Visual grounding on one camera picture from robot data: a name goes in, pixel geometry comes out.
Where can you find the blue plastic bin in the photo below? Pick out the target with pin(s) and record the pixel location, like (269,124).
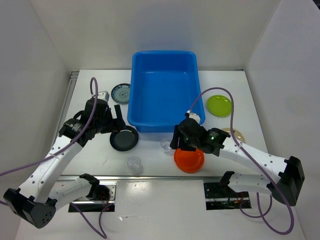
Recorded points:
(164,86)

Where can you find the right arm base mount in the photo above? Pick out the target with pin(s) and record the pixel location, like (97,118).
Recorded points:
(216,199)

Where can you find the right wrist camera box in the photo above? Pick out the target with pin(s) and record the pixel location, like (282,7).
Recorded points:
(193,116)

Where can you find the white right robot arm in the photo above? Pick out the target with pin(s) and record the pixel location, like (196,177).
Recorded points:
(281,178)

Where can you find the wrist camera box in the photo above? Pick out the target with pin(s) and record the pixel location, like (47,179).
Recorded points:
(103,95)
(193,116)

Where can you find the black round plate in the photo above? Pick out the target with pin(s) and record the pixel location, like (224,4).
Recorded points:
(125,139)

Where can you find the clear plastic cup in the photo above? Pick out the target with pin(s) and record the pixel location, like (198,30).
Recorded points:
(165,146)
(135,165)

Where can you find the blue patterned ceramic plate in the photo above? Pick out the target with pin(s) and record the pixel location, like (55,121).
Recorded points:
(121,93)

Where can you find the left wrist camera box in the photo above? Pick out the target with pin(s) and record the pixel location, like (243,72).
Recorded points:
(103,95)

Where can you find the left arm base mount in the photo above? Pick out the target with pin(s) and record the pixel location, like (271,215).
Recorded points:
(100,197)

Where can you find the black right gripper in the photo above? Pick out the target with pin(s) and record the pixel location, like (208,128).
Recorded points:
(176,133)

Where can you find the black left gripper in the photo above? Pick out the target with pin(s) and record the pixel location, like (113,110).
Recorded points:
(114,123)

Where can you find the aluminium frame rail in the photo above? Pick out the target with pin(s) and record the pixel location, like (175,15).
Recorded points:
(100,160)

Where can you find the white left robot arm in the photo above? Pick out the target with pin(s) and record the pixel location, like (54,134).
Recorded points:
(36,201)

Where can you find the lime green plate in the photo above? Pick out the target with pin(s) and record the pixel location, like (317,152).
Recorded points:
(219,106)

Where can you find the beige plate right side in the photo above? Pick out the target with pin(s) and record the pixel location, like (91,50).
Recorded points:
(237,134)

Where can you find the orange round plate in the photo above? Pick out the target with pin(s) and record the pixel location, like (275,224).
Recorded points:
(189,161)

